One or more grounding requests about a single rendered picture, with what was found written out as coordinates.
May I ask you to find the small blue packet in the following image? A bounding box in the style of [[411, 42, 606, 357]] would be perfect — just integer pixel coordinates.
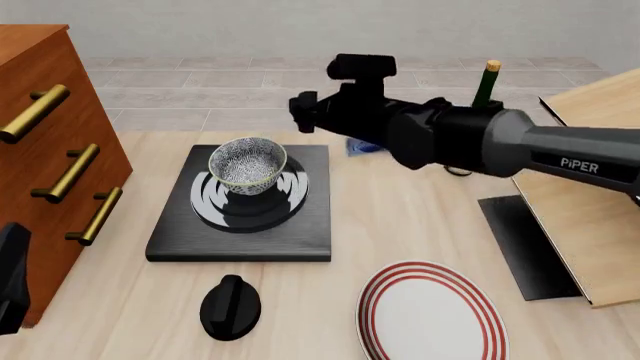
[[344, 135, 384, 159]]

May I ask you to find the round black stove knob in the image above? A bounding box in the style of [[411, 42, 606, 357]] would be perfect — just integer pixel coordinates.
[[198, 273, 263, 343]]

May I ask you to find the patterned black white bowl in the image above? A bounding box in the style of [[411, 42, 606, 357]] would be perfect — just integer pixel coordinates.
[[207, 135, 289, 198]]

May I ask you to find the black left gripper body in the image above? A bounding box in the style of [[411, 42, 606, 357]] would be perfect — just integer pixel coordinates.
[[0, 294, 31, 336]]

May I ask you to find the flat black stove plate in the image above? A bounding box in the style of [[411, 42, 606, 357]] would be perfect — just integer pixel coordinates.
[[145, 143, 333, 264]]

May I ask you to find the white plate with red rings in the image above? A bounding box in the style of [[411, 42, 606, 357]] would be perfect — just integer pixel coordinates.
[[355, 259, 512, 360]]

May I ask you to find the brass drawer handle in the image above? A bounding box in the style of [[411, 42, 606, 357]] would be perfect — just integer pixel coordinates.
[[64, 186, 124, 248], [0, 83, 72, 146], [30, 142, 102, 205]]

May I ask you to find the wooden cabinet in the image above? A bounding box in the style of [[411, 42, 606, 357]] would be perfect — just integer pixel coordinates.
[[0, 24, 135, 327]]

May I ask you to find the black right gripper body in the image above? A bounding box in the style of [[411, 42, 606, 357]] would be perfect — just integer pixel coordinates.
[[288, 90, 322, 135]]

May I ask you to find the green bottle with cork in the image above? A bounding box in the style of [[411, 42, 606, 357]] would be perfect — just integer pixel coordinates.
[[471, 59, 504, 111]]

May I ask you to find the pale wooden rack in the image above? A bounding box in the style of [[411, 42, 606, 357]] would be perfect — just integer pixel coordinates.
[[477, 66, 640, 310]]

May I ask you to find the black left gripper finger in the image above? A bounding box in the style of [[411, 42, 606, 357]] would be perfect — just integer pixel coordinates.
[[0, 221, 33, 301]]

